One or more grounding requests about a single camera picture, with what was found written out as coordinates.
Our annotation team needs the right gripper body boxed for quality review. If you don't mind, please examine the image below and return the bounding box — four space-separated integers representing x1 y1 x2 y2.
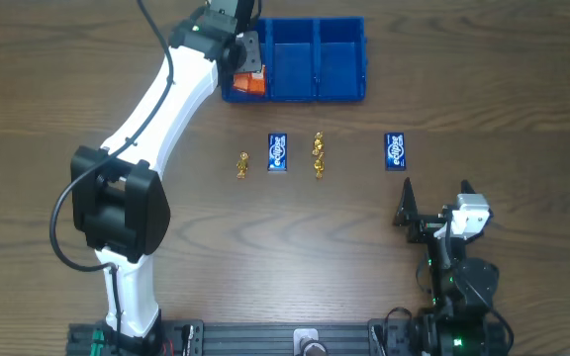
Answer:
408 215 447 244

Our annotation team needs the blue candy pack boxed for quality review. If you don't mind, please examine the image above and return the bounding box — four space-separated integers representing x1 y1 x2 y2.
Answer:
384 132 408 172
267 132 289 173

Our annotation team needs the blue tray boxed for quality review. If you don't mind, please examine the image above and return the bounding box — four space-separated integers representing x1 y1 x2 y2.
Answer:
220 17 368 104

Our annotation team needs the orange candy box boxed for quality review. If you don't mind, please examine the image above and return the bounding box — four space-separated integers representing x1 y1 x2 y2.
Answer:
247 65 267 97
233 72 252 95

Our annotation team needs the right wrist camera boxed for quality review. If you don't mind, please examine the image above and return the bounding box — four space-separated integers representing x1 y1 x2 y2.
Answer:
445 193 493 241

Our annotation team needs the black cable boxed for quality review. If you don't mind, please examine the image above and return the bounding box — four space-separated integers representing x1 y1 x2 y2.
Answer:
462 276 516 355
48 0 175 347

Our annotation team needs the mounting rail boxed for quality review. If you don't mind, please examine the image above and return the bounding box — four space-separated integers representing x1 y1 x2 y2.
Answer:
66 318 509 356

